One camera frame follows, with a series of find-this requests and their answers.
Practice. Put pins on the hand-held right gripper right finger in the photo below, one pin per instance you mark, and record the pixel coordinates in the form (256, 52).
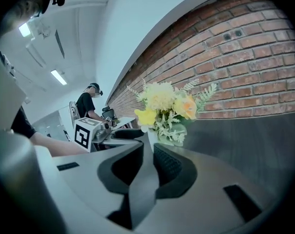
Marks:
(210, 179)

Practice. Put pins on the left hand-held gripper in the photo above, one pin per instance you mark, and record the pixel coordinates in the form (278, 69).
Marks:
(88, 133)

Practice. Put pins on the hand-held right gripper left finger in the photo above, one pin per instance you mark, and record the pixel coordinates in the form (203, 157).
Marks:
(84, 177)

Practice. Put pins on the white plastic container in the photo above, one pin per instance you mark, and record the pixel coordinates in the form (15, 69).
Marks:
(152, 138)

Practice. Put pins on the yellow flowers bunch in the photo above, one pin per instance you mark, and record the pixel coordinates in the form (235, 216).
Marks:
(166, 106)

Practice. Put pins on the person's left forearm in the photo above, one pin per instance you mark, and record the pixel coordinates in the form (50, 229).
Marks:
(57, 145)

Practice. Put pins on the black office chair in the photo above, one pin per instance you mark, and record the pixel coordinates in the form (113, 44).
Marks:
(107, 111)

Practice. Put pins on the dark wooden table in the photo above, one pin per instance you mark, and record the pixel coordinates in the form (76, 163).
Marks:
(235, 140)

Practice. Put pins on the person's black shirt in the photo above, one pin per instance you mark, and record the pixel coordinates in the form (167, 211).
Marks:
(23, 124)

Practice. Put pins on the ceiling light panel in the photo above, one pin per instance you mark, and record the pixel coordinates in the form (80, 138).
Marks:
(59, 77)
(24, 29)

